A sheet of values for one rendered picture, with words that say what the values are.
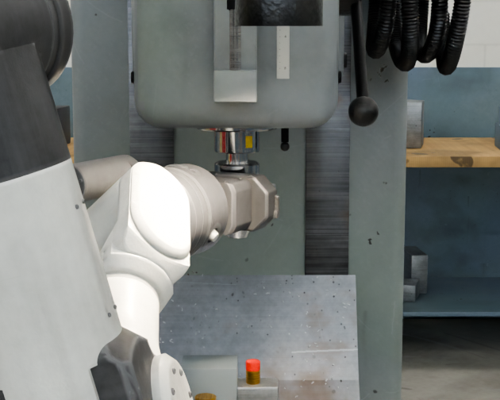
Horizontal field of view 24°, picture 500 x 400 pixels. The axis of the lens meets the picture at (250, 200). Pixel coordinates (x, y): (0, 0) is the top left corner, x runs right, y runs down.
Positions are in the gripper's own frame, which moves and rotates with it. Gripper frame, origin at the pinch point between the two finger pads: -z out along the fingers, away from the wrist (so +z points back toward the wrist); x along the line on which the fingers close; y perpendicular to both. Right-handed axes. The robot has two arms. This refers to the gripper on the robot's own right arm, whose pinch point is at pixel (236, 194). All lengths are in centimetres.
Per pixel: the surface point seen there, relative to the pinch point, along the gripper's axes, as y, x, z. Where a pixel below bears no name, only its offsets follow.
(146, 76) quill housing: -12.6, 4.1, 11.5
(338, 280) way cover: 17.1, 3.0, -38.8
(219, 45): -15.7, -4.0, 12.3
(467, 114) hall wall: 21, 83, -423
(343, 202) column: 6.2, 2.6, -39.2
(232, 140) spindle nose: -6.0, -0.6, 2.3
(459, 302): 97, 69, -364
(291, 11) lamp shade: -18.5, -15.8, 23.1
